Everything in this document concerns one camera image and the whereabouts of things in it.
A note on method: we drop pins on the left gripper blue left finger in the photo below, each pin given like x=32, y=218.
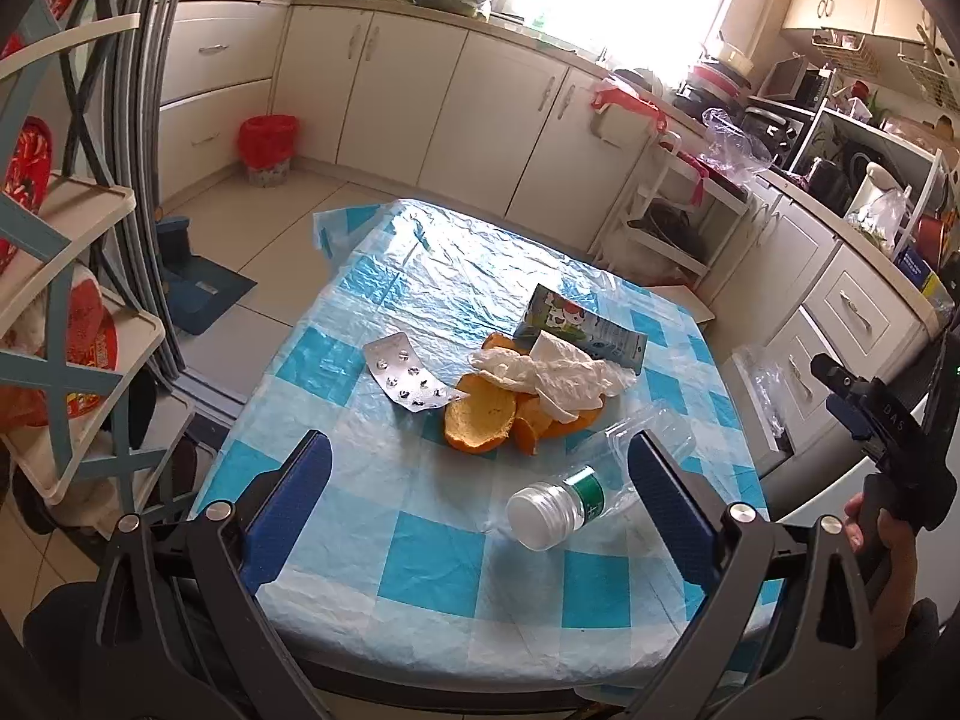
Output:
x=235, y=548

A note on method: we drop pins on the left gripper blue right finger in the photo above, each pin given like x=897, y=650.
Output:
x=728, y=550

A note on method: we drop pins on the clear plastic water bottle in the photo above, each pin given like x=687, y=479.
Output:
x=597, y=484

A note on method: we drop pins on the white tissue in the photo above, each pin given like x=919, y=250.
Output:
x=565, y=378

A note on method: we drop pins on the red trash bin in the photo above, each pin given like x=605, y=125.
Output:
x=267, y=144

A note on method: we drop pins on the person right hand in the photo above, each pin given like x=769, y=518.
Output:
x=891, y=612

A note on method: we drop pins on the white open drawer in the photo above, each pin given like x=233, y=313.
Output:
x=781, y=402

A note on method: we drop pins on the clear plastic bag in drawer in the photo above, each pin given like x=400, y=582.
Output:
x=764, y=380

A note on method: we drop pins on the orange peel small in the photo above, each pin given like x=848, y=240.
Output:
x=532, y=423

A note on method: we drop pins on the silver pill blister pack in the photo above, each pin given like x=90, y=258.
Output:
x=403, y=378

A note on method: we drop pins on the milk carton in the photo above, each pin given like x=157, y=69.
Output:
x=599, y=338

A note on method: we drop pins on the orange peel large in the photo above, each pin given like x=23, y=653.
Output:
x=483, y=420

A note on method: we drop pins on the small white wooden stool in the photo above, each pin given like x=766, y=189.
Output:
x=680, y=295

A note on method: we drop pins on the white electric kettle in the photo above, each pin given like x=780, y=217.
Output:
x=877, y=181

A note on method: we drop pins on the white tiered shelf stand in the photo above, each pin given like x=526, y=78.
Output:
x=72, y=347

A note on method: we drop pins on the black frying pan on rack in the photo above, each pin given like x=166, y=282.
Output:
x=673, y=226

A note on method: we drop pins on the white shelf rack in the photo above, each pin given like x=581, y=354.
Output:
x=667, y=172

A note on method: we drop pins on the clear plastic bag on counter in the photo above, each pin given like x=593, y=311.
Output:
x=729, y=151

